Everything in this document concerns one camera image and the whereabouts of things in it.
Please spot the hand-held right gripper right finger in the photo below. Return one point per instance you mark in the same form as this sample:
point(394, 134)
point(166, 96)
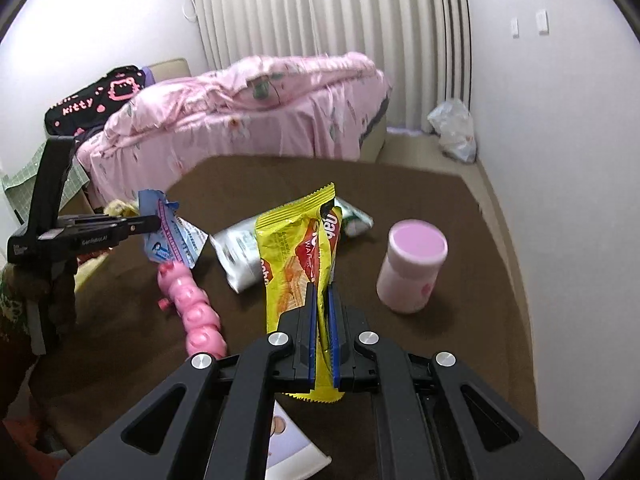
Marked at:
point(334, 330)

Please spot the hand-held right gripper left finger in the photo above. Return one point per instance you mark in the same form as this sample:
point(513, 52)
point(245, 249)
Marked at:
point(312, 330)

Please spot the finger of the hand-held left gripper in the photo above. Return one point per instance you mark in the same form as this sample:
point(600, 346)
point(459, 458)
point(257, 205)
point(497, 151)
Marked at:
point(145, 224)

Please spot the blue snack wrapper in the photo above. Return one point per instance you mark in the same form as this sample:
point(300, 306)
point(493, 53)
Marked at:
point(172, 242)

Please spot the yellow wafer packet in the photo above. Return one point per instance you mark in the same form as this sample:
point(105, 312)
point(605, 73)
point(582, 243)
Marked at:
point(290, 255)

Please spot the green striped cloth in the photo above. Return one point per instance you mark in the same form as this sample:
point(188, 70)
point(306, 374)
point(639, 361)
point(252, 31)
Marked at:
point(22, 185)

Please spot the white and green packet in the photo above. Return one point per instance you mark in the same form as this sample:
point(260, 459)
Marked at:
point(235, 255)

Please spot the pink lidded cup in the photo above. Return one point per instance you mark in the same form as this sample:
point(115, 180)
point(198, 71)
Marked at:
point(410, 270)

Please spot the pink bumpy toy bottle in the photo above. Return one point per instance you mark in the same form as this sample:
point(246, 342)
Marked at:
point(200, 317)

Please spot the white paper box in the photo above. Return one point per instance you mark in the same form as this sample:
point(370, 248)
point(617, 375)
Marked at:
point(290, 445)

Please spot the pink printed blanket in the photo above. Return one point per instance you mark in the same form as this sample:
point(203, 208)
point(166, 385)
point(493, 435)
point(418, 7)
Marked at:
point(225, 120)

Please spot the black cloth with pink print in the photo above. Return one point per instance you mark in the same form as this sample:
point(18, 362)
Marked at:
point(85, 100)

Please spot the purple cloth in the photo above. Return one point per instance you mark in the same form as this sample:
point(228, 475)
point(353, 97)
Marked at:
point(148, 76)

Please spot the white plastic bag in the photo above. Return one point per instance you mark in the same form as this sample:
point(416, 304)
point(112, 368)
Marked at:
point(455, 127)

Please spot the white pleated curtain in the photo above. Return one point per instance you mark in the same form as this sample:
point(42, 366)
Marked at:
point(325, 20)

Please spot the white wall switch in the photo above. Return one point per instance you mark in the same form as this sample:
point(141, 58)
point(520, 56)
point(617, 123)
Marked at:
point(541, 21)
point(514, 27)

